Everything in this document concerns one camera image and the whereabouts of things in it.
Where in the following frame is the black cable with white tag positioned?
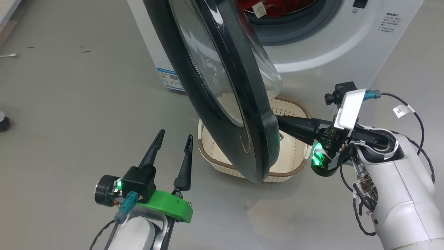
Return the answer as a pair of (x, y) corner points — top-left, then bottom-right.
(364, 89), (435, 185)

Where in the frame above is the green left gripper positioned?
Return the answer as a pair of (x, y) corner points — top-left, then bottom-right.
(95, 129), (194, 223)

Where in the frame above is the black cable with teal plug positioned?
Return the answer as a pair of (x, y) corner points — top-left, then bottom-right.
(89, 192), (140, 250)

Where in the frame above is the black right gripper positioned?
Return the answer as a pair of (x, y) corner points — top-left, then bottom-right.
(276, 115), (351, 178)

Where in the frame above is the red garment with care tag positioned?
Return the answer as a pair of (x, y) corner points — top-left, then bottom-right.
(239, 0), (317, 18)

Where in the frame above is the pale wooden furniture edge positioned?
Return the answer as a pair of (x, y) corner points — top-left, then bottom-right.
(0, 0), (22, 48)

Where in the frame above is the white front-load washing machine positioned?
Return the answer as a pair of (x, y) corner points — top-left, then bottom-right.
(127, 0), (424, 115)

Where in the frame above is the cream perforated laundry basket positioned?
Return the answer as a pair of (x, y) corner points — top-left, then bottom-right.
(197, 95), (311, 183)

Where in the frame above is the thin black looped arm cable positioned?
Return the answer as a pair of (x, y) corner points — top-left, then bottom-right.
(339, 144), (378, 237)

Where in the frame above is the black round glass washer door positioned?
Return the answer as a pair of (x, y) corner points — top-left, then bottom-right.
(143, 0), (283, 183)

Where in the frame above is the blue energy label sticker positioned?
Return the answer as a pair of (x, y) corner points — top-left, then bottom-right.
(157, 67), (185, 92)

